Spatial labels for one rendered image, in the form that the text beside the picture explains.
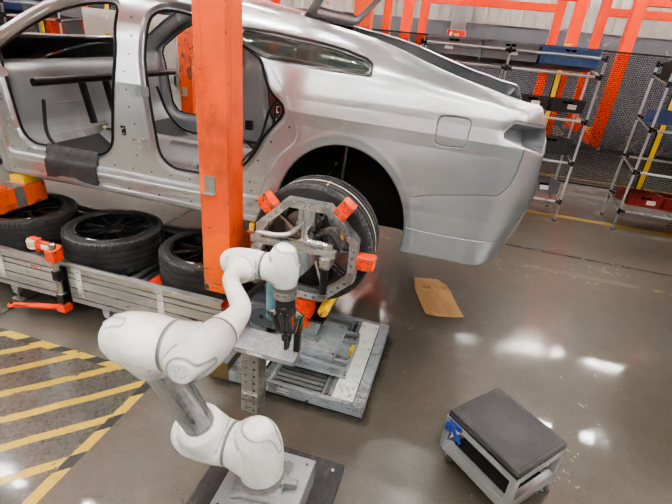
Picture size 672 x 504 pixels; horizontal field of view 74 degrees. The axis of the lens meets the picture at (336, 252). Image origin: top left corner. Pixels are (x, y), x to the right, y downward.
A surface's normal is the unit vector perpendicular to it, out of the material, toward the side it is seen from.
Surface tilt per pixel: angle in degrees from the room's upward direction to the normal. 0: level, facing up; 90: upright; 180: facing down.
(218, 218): 90
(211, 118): 90
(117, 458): 0
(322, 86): 81
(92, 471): 0
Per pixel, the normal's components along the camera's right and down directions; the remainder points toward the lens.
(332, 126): -0.28, 0.40
